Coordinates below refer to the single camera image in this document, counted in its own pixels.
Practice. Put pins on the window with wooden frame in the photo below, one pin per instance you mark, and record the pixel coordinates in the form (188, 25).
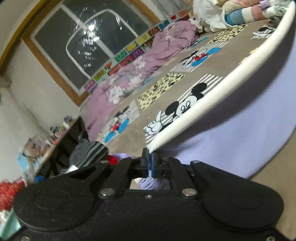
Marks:
(73, 39)

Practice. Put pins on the pink floral quilt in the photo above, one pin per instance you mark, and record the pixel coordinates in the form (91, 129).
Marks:
(117, 87)

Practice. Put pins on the colourful alphabet foam board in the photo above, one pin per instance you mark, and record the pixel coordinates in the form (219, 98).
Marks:
(129, 51)

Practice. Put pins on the black striped folded sweater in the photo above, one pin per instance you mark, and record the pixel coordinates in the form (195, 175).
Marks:
(87, 152)

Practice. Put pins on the Mickey Mouse brown blanket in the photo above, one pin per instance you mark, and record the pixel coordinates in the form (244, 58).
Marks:
(190, 90)

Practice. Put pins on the red patterned cloth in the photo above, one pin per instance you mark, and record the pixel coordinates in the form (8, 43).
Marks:
(8, 190)

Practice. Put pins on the blue striped sock garment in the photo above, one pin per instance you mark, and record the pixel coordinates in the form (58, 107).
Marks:
(245, 15)

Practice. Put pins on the cream bedding pile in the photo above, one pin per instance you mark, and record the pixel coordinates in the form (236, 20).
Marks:
(230, 6)

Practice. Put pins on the dark cluttered side table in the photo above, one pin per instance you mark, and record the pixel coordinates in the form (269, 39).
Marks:
(58, 158)

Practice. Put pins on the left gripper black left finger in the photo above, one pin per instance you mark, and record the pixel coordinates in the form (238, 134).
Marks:
(122, 174)

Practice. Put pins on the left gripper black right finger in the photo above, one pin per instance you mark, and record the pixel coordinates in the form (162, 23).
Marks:
(177, 175)

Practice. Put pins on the lavender sweatpants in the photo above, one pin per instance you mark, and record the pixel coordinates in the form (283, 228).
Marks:
(243, 123)

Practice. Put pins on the red green folded sweater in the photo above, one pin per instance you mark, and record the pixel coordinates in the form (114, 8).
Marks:
(112, 160)

